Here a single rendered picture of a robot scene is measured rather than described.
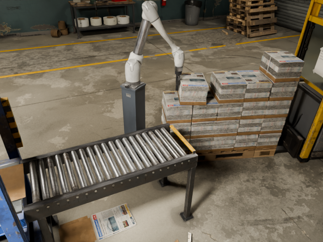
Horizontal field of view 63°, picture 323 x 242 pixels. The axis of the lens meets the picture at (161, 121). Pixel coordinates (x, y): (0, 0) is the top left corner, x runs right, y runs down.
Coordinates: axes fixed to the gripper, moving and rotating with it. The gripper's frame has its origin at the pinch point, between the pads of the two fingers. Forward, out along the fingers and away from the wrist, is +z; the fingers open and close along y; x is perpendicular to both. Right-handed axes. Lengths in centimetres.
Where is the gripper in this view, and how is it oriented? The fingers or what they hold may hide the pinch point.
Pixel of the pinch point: (177, 87)
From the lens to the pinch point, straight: 298.1
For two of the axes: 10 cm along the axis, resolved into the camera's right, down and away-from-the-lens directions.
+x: -9.9, 0.4, -1.4
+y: -1.4, -5.5, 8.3
